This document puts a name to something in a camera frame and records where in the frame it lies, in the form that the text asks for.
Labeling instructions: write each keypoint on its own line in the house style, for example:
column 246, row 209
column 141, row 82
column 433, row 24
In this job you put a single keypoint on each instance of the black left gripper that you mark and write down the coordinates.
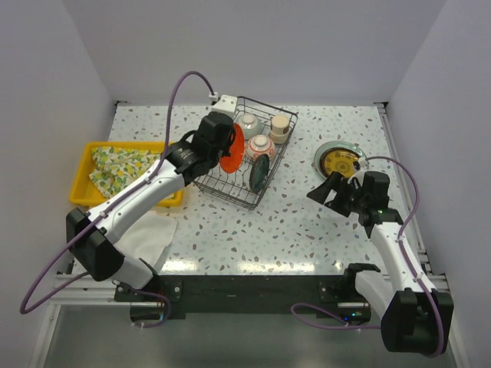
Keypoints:
column 227, row 151

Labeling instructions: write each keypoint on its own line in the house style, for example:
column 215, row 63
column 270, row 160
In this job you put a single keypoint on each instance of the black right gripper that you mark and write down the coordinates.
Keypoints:
column 334, row 182

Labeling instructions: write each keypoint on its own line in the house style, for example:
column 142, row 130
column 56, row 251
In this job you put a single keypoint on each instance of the orange red plate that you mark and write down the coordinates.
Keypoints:
column 232, row 162

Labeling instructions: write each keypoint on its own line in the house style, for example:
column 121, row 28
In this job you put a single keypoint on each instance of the yellow brown patterned plate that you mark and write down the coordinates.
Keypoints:
column 338, row 160

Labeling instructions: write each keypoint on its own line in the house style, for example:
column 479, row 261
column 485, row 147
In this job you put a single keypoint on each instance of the celadon green flower plate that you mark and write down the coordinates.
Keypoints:
column 335, row 145

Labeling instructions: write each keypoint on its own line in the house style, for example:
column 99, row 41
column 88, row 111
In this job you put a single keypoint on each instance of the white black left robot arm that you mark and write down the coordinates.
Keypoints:
column 94, row 234

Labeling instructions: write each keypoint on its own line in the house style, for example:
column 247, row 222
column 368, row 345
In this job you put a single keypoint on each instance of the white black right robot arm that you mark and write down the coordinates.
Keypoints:
column 415, row 316

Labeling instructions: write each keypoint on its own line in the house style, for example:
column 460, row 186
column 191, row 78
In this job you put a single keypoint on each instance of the celadon green bowl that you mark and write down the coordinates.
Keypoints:
column 249, row 124

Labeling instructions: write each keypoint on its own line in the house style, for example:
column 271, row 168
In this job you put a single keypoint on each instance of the red white patterned bowl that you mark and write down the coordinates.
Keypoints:
column 258, row 145

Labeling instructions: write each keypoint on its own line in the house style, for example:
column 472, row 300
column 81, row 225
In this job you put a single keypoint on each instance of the teal blue plate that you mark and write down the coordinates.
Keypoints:
column 259, row 173

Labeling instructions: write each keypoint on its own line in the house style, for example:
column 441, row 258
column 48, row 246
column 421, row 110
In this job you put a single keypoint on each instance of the beige ceramic cup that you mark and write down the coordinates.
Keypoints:
column 279, row 129

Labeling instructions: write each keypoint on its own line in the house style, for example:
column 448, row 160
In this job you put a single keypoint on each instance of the lemon print cloth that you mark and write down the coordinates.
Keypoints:
column 115, row 168

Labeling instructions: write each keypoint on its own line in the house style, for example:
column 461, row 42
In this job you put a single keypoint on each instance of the white towel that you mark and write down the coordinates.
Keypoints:
column 148, row 237

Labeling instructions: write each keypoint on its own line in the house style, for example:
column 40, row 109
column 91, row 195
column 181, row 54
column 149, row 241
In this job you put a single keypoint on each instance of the yellow plastic tray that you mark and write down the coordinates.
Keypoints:
column 83, row 191

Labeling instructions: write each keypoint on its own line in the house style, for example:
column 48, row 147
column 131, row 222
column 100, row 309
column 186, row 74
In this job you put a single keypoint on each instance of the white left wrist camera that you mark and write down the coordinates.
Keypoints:
column 226, row 105

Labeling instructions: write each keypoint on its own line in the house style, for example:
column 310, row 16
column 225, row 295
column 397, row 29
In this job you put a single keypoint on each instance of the black wire dish rack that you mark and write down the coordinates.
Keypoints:
column 234, row 187

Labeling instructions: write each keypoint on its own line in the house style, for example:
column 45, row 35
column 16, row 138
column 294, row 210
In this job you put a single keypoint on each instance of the aluminium frame rail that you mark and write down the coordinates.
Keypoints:
column 410, row 191

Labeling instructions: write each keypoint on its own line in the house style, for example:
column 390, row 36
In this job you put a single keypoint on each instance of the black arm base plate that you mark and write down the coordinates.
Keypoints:
column 261, row 294

